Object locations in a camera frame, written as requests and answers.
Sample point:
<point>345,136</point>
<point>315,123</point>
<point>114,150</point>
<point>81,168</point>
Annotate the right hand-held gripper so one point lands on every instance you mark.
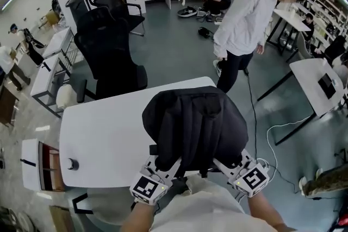
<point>251,179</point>

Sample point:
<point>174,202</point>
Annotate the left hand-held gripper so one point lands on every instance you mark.
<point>148,188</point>

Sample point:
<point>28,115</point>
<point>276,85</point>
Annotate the black backpack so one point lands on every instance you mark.
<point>195,125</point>

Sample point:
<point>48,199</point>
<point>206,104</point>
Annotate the person's left forearm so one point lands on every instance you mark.
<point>138,217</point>

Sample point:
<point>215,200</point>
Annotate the person's right forearm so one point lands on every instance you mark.
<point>266,212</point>

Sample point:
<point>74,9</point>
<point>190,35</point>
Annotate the person's white shirt torso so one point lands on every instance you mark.
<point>206,209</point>

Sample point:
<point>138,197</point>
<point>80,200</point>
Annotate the black round knob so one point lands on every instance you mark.
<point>73,164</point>

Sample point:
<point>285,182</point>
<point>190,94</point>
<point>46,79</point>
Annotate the white table with black legs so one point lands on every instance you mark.
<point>291,17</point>
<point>312,81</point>

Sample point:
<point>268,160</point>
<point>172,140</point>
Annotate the wooden board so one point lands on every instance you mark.
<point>61,218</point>

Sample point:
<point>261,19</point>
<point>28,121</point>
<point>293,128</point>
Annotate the cream round stool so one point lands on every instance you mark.
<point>65,96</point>

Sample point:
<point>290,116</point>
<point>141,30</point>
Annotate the black flat device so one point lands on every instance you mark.
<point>327,86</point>

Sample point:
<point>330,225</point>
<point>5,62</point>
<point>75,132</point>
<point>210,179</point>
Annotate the black high-back mesh office chair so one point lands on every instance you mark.
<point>108,54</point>

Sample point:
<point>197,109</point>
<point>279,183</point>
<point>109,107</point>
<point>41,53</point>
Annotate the white cabinet with wooden drawers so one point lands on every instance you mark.
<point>30,165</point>

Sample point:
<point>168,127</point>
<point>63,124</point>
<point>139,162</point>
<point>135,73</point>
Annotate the small black bag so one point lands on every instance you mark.
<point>205,32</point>

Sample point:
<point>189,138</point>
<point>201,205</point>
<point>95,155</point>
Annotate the black oval case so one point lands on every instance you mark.
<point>187,12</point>

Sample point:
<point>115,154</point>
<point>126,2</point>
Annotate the black chair with chrome legs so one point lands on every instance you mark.
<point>119,5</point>

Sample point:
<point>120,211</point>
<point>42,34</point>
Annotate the dark wooden cabinet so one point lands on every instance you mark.
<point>6,106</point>

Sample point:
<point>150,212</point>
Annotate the cream chair with black frame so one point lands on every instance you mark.
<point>108,206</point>

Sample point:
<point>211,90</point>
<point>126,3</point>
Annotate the white desk with black frame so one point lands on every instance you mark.
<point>43,81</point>
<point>57,40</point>

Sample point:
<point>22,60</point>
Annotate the white wall shelving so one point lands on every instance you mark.
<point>326,8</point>

